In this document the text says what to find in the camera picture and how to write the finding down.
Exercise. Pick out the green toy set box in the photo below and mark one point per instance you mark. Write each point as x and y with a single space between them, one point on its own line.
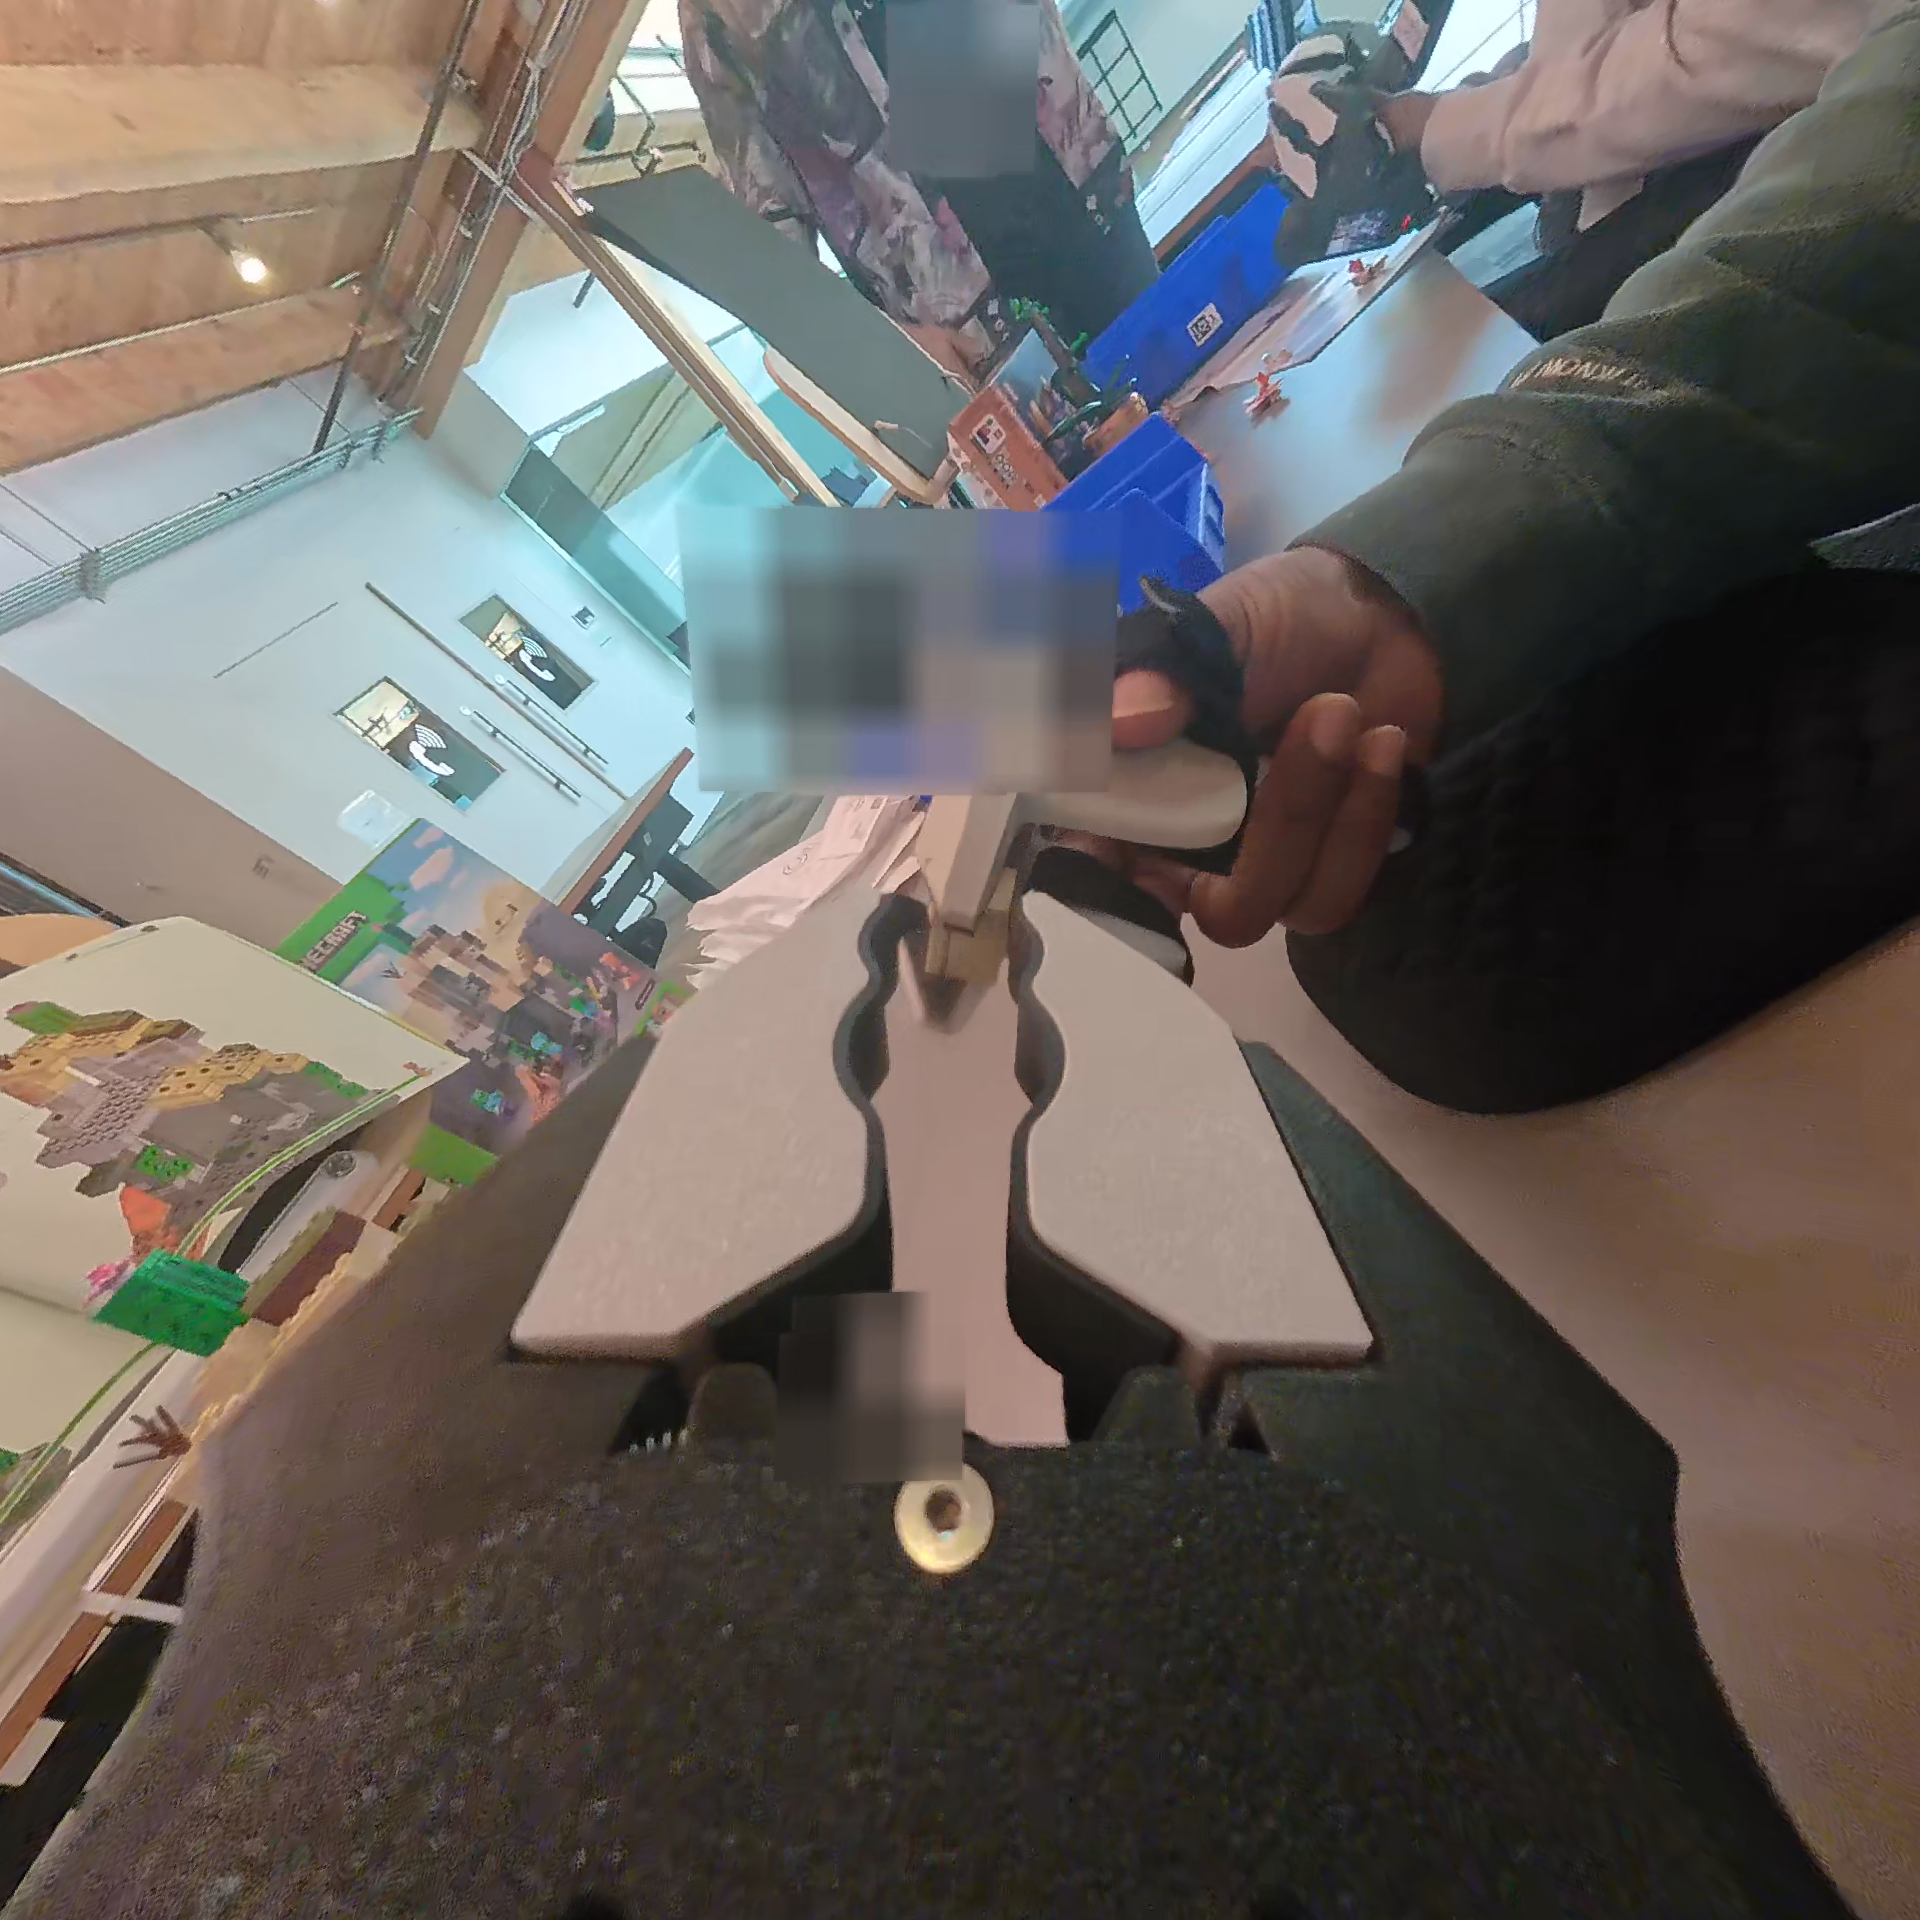
494 961

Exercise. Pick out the toy brick instruction booklet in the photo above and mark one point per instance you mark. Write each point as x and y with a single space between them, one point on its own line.
225 991

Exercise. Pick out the orange toy set box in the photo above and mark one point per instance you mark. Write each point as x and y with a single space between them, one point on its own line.
1005 444

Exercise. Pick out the person's right forearm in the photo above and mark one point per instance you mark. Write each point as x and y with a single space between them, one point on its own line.
1696 376

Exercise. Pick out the person's right hand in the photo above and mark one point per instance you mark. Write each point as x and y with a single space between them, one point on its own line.
1320 646

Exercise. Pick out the white paper bag pile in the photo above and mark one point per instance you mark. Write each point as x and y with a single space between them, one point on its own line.
794 901

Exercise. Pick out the grey desk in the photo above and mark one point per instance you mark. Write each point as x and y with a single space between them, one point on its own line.
1650 1276

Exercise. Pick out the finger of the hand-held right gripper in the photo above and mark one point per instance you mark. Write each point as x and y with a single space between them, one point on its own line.
956 870

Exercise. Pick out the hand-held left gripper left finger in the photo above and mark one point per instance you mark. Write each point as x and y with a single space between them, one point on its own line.
706 1185

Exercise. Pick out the black phone icon sign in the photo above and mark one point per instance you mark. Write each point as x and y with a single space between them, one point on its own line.
428 752
528 655

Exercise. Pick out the tan square jumper plate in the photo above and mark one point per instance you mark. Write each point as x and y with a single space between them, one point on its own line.
960 938

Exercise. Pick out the wood-edged office desk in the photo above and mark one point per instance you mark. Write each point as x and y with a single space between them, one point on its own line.
630 840

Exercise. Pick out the ceiling spot light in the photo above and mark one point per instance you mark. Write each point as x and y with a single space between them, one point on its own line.
249 267

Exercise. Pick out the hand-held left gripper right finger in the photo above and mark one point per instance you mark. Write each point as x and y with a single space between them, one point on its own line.
1200 1200

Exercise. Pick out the black top table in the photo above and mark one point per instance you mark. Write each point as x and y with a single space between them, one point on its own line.
751 286

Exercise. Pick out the dark toy plant model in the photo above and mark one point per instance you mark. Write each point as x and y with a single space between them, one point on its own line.
1079 376

